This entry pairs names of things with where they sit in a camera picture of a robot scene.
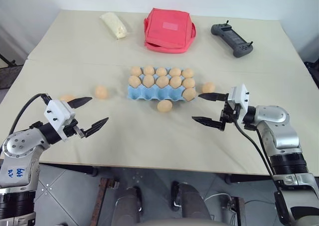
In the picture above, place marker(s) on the dark rounded foot shape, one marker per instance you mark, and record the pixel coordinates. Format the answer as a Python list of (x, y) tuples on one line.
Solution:
[(128, 206), (190, 203)]

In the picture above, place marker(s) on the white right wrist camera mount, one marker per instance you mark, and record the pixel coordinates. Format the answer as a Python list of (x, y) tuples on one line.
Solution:
[(239, 97)]

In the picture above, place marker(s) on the gray handheld remote controller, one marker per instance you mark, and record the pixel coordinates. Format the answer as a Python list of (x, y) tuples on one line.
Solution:
[(231, 37)]

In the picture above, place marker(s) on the dark object beside table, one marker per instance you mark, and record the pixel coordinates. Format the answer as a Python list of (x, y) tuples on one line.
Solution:
[(312, 72)]

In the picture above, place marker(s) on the black stand beside table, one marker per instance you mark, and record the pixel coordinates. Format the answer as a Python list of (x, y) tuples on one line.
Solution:
[(10, 73)]

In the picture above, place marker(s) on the black table leg joint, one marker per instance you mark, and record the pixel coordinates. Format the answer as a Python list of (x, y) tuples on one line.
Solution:
[(228, 179), (93, 171)]

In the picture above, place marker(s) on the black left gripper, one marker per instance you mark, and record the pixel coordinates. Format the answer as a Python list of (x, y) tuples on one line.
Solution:
[(72, 127)]

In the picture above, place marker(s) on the blue egg tray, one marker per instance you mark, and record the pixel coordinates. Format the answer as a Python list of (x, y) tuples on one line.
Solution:
[(149, 93)]

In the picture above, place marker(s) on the white filled plastic bag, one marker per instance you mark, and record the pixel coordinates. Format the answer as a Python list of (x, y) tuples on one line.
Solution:
[(113, 25)]

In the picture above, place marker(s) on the red fabric bag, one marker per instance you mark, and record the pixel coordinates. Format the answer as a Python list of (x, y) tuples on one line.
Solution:
[(167, 29)]

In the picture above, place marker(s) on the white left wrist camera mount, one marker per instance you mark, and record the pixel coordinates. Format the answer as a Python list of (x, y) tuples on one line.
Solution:
[(58, 113)]

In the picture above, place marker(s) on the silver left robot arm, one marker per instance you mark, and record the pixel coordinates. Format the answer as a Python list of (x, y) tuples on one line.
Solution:
[(23, 146)]

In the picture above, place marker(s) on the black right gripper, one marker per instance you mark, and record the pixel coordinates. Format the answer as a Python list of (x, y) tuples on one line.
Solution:
[(228, 115)]

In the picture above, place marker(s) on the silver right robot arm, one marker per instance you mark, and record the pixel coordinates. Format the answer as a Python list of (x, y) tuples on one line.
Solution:
[(279, 131)]

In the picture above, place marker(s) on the rusty metal floor rail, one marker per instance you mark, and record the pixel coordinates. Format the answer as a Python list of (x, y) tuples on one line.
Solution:
[(238, 211), (103, 201)]

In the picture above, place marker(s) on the brown egg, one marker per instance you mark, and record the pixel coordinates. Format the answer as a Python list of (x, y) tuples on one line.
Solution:
[(149, 70), (136, 70), (161, 71), (175, 81), (66, 97), (208, 87), (188, 73), (175, 72), (164, 106), (188, 83), (134, 81), (190, 94), (148, 81), (162, 81), (101, 92)]

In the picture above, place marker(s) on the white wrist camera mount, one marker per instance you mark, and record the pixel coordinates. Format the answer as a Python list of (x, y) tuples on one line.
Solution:
[(239, 97), (58, 113)]

